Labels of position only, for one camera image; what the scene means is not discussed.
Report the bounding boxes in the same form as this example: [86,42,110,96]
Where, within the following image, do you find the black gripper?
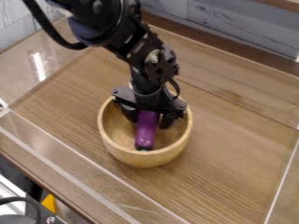
[113,86,187,130]

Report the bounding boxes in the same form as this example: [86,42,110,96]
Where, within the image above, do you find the purple toy eggplant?
[135,110,161,151]

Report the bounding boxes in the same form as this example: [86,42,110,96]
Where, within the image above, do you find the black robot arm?
[47,0,187,129]

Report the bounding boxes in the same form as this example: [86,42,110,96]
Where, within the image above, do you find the brown wooden bowl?
[98,97,194,168]

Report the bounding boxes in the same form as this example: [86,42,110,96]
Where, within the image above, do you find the yellow black device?
[25,194,69,224]

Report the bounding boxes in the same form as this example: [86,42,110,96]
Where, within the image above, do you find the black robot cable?
[22,0,90,51]

